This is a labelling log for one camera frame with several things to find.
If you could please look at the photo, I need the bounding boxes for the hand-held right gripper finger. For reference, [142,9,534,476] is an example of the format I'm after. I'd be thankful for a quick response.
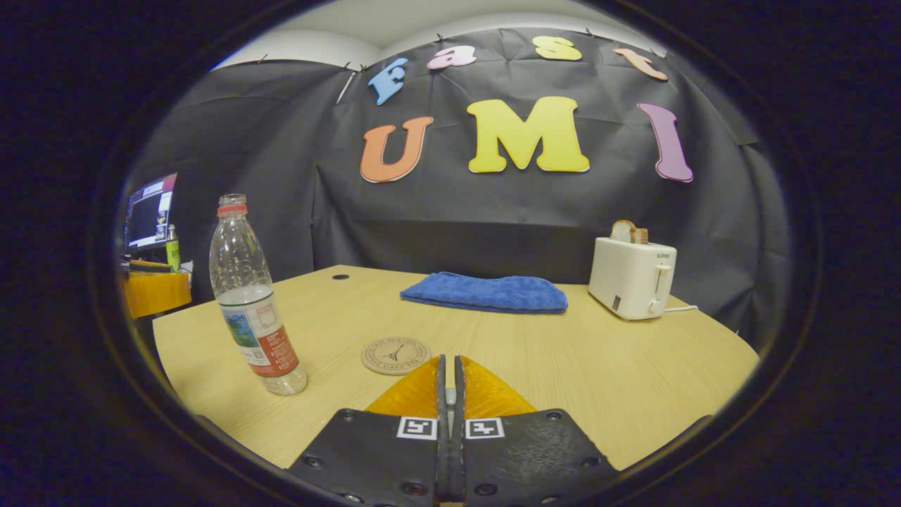
[454,356,620,506]
[287,356,449,506]

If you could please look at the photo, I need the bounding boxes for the round beige coaster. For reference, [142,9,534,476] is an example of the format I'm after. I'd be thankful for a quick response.
[360,336,431,376]

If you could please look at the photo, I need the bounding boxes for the clear plastic water bottle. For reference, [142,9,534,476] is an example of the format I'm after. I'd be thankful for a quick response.
[209,194,309,396]

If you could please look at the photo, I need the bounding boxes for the computer monitor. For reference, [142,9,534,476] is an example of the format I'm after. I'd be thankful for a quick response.
[125,173,178,252]

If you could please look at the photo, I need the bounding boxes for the blue folded towel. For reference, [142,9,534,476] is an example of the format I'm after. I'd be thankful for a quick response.
[400,272,569,314]

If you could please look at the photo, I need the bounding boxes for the white toaster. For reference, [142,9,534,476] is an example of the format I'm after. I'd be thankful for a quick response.
[588,237,678,321]

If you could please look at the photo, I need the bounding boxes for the toast slice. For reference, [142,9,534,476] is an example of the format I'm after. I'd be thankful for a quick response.
[610,220,649,245]

